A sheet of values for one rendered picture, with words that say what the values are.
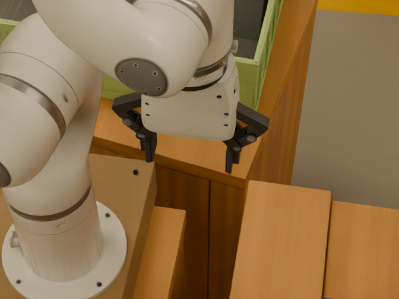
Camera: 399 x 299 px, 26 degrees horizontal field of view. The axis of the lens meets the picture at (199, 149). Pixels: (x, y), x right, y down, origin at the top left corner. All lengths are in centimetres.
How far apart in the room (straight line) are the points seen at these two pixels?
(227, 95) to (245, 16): 86
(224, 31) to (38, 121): 28
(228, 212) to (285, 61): 33
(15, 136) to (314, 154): 175
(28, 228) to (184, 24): 54
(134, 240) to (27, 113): 43
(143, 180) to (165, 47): 71
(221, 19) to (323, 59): 212
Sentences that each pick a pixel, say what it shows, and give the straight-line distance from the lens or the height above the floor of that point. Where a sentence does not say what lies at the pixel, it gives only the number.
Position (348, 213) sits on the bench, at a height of 88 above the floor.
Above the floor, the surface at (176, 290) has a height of 70.
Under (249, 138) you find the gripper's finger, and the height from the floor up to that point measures 135.
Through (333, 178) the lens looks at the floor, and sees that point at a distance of 258.
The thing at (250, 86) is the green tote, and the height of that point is 89.
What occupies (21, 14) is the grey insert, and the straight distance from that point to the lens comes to 182.
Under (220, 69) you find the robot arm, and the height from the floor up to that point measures 147.
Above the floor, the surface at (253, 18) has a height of 89.
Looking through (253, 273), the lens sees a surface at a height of 90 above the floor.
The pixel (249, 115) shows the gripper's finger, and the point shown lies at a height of 139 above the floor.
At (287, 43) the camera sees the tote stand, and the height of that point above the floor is 79.
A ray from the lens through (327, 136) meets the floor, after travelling 268.
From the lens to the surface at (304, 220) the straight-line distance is 141.
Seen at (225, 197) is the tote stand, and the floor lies 71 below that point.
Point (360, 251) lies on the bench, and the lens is 142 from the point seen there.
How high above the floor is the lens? 208
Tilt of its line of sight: 53 degrees down
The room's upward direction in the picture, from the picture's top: straight up
